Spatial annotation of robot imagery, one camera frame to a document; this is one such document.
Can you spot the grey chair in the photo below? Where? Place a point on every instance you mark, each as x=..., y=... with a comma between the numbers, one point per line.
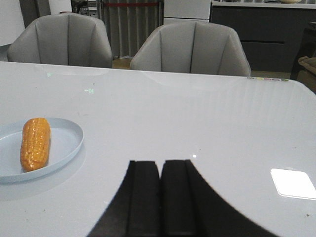
x=193, y=47
x=67, y=39

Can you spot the white refrigerator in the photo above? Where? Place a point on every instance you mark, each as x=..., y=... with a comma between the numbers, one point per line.
x=186, y=10

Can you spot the light blue plate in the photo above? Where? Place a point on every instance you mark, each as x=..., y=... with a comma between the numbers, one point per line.
x=65, y=142

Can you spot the coloured sticker strip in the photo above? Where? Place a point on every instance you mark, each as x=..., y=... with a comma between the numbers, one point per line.
x=267, y=79

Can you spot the beige cushioned seat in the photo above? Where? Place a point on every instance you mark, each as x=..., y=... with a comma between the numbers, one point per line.
x=307, y=75

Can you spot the grey chair on right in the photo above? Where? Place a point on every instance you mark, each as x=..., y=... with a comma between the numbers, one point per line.
x=193, y=47

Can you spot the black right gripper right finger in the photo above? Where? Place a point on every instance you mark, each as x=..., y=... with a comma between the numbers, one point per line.
x=191, y=208

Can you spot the dark grey cabinet counter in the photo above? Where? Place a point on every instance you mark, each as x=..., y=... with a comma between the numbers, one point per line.
x=270, y=34

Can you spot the orange corn cob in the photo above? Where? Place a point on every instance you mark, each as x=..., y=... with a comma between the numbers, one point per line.
x=35, y=144

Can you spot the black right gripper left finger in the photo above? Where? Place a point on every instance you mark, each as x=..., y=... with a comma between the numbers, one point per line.
x=135, y=209

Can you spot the grey chair on left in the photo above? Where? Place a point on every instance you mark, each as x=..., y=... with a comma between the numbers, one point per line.
x=67, y=39

